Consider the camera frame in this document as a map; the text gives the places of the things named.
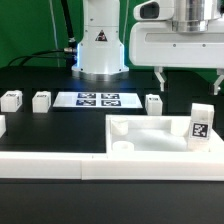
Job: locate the white square table top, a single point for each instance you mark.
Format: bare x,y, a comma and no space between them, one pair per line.
126,134

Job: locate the white U-shaped obstacle fence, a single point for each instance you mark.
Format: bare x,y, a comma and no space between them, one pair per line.
103,166

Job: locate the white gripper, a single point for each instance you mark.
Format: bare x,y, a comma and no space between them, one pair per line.
156,44

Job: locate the white sheet with AprilTags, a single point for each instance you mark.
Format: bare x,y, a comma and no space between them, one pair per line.
97,100

